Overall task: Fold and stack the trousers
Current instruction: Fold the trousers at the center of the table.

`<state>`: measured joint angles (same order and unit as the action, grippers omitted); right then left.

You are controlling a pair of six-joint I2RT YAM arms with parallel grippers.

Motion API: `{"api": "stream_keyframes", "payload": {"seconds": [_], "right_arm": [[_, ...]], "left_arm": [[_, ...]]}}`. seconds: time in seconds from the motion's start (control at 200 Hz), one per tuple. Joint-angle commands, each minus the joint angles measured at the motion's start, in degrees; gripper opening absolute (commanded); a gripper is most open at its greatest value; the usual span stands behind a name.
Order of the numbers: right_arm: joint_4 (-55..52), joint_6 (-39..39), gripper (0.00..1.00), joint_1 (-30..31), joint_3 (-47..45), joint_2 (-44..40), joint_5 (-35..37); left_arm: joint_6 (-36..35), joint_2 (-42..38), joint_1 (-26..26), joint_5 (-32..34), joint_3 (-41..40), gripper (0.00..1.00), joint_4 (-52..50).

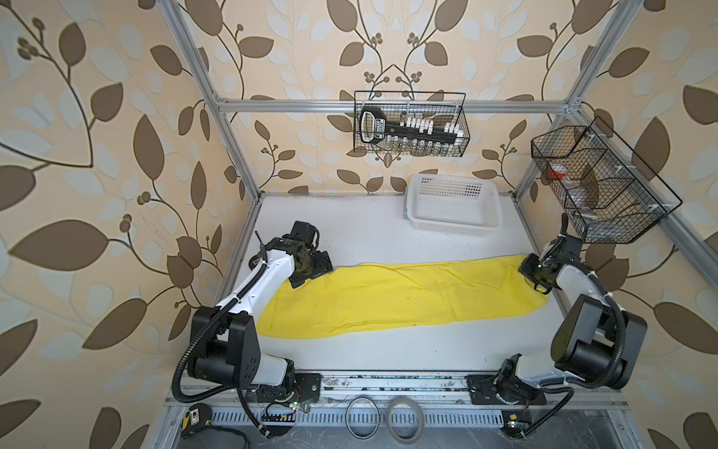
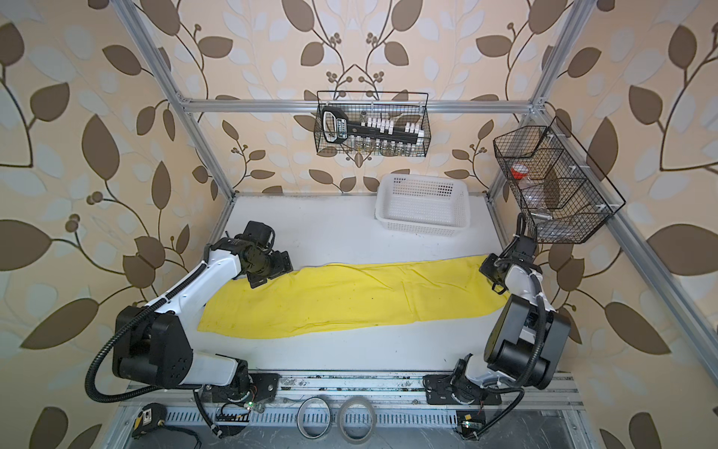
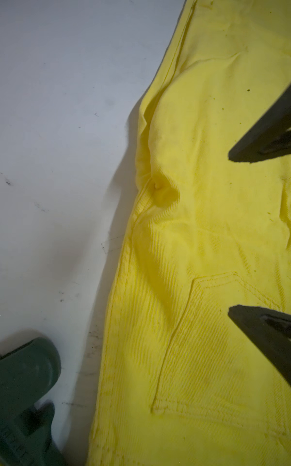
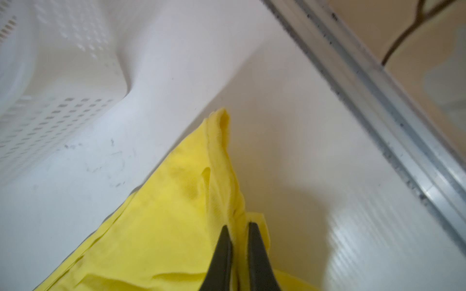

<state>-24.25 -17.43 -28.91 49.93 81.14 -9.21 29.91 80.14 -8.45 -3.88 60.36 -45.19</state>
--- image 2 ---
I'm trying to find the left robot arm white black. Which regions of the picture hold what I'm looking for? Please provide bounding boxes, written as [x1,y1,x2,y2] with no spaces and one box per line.
[84,221,293,403]

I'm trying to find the black wire basket back wall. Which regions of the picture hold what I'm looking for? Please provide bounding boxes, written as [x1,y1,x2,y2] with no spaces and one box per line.
[313,89,431,158]

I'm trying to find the white plastic perforated basket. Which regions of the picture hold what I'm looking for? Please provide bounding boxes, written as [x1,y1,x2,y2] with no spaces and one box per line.
[375,174,470,237]

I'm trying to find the black yellow tape measure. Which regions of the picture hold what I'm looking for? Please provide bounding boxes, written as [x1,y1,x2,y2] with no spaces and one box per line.
[131,402,168,440]

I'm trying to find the tape roll ring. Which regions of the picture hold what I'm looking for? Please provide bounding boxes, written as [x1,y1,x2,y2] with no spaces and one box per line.
[295,395,335,442]
[337,395,378,443]

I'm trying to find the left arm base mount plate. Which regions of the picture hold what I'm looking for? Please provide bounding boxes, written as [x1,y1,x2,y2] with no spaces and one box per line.
[202,372,280,404]

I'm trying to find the aluminium front rail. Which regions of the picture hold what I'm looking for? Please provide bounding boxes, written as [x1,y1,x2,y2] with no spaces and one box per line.
[120,369,584,428]

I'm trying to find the black wire basket right wall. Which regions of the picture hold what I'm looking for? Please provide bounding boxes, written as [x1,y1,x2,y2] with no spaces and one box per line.
[493,118,626,244]

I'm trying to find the right tape roll ring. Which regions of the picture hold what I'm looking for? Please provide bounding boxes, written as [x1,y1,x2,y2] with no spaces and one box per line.
[337,395,378,443]

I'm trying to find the left tape roll ring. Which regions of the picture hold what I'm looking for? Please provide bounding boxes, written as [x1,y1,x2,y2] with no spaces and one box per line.
[295,395,335,442]

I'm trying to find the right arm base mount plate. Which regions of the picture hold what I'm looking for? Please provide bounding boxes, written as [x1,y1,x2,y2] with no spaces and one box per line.
[423,374,502,406]

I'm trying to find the black wire basket wall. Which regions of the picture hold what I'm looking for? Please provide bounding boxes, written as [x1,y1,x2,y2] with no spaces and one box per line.
[493,118,626,244]
[313,89,431,158]

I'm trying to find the red capped item in basket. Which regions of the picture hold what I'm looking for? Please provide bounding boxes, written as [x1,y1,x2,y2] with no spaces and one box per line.
[510,163,529,181]

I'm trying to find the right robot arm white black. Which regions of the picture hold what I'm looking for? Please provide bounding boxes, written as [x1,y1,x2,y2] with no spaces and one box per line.
[448,214,571,405]

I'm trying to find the black tool with white sockets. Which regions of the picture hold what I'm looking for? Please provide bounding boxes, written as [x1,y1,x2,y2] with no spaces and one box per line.
[319,106,426,145]

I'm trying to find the yellow trousers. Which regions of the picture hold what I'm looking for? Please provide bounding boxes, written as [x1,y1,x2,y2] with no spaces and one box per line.
[197,256,509,340]

